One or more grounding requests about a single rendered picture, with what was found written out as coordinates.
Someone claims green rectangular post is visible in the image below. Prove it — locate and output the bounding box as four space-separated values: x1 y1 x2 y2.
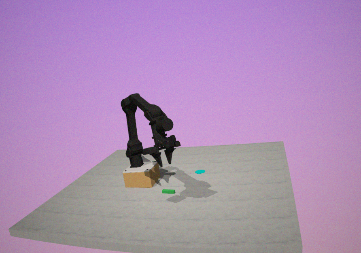
162 189 175 194

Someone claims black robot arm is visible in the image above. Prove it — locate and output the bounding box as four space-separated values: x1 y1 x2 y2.
121 94 176 168

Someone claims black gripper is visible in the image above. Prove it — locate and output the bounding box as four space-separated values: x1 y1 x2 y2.
143 132 181 167

